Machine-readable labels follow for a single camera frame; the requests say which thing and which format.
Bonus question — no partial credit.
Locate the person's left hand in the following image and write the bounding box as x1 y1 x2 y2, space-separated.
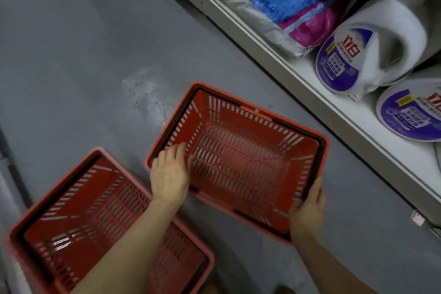
150 142 190 207

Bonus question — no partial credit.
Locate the person's right hand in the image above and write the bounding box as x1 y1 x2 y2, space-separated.
288 177 326 243

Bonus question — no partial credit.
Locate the red shopping basket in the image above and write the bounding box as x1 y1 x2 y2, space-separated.
144 82 331 245
6 147 215 294

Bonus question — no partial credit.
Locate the person's left forearm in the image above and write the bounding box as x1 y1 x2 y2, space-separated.
70 197 180 294

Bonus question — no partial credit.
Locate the person's right forearm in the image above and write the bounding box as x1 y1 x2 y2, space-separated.
291 233 379 294

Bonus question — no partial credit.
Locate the blue pink white bag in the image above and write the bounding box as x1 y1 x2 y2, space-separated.
203 0 397 58

